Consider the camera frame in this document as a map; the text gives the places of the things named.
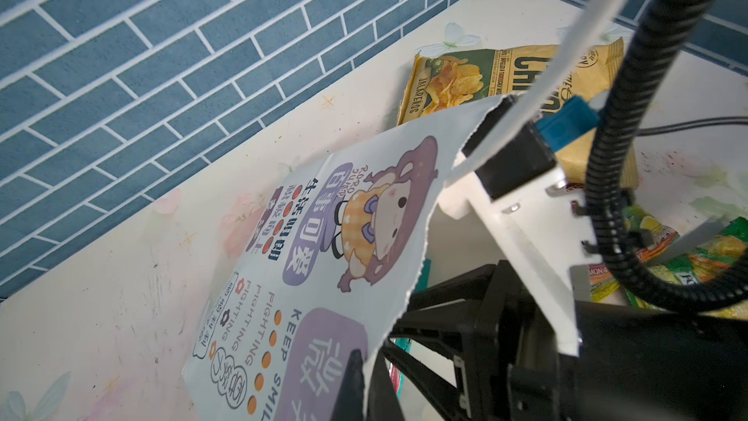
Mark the green Fox's lemon candy bag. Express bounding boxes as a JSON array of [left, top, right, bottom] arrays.
[[631, 214, 747, 285]]

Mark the yellow chips bag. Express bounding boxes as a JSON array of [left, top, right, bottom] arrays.
[[396, 36, 641, 188]]

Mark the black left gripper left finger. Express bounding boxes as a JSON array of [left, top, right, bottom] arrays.
[[330, 349, 365, 421]]

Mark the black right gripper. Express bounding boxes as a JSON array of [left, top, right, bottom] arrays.
[[382, 261, 747, 420]]

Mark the orange Fox's fruits candy bag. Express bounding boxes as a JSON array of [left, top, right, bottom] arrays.
[[588, 204, 680, 303]]

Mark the black corrugated cable hose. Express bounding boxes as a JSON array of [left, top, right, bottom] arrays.
[[583, 0, 748, 314]]

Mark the white printed paper bag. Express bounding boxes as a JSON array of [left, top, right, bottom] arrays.
[[183, 0, 625, 420]]

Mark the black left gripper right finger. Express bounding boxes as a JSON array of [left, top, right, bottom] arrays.
[[367, 353, 404, 421]]

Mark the teal snack packet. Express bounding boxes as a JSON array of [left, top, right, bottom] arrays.
[[386, 258, 432, 398]]

